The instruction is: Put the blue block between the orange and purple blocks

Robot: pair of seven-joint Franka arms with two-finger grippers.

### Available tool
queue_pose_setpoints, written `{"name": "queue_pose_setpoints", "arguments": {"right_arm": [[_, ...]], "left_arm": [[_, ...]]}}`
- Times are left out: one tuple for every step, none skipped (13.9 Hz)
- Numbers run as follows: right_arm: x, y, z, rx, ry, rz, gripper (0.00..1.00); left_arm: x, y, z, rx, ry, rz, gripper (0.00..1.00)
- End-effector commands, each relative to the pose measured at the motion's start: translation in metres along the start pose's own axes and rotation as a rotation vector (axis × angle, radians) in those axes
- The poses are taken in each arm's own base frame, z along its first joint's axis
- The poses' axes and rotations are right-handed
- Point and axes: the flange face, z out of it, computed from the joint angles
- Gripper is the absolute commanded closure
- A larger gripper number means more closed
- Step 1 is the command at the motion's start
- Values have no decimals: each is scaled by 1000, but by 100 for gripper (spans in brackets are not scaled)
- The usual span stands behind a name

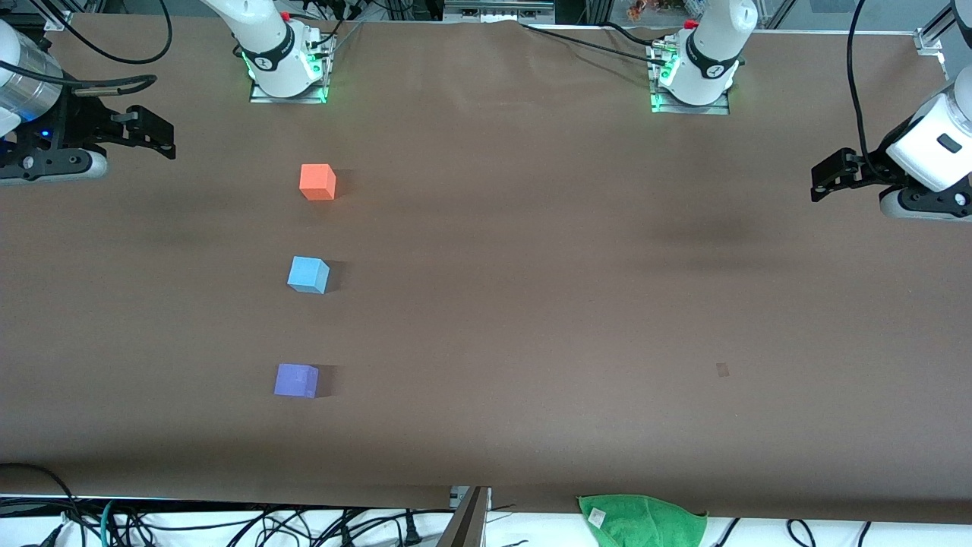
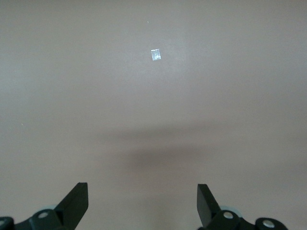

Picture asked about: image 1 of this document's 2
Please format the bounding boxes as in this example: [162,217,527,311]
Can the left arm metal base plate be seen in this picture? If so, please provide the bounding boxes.
[648,40,731,116]

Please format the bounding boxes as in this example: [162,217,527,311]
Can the black looping cable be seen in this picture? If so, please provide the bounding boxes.
[46,0,174,66]

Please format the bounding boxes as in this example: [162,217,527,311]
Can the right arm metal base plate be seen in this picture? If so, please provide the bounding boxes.
[249,34,333,105]

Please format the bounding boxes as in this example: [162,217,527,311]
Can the black base power cable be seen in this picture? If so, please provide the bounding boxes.
[519,21,671,68]

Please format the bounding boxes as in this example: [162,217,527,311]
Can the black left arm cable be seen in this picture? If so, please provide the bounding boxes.
[846,0,893,185]

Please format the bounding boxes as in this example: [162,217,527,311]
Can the black curved floor cable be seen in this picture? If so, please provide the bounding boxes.
[0,463,78,547]

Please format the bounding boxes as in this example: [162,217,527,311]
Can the grey power strip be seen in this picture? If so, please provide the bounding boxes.
[443,0,557,24]

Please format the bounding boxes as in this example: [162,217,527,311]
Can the purple foam block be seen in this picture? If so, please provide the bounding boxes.
[274,363,320,399]

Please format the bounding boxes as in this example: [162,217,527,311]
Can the green cloth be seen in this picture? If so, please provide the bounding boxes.
[577,494,708,547]

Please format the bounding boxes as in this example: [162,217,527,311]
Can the grey metal bar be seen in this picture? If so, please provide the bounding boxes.
[437,486,491,547]

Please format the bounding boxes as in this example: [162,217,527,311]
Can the blue foam block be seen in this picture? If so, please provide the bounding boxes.
[287,256,330,295]

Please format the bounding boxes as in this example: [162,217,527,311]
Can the orange foam block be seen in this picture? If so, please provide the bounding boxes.
[299,163,336,201]

